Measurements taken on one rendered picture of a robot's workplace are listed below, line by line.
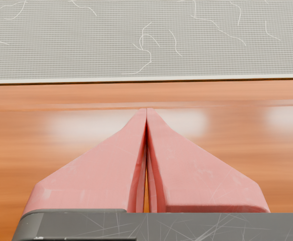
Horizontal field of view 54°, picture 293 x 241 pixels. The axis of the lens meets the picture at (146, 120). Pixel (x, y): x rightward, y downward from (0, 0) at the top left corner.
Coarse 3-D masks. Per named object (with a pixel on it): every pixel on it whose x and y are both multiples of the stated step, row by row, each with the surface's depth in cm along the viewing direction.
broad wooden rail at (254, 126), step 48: (0, 96) 19; (48, 96) 19; (96, 96) 19; (144, 96) 19; (192, 96) 19; (240, 96) 19; (288, 96) 19; (0, 144) 18; (48, 144) 18; (96, 144) 18; (240, 144) 17; (288, 144) 17; (0, 192) 17; (288, 192) 17; (0, 240) 16
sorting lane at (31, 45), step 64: (0, 0) 23; (64, 0) 23; (128, 0) 23; (192, 0) 23; (256, 0) 23; (0, 64) 22; (64, 64) 21; (128, 64) 21; (192, 64) 21; (256, 64) 21
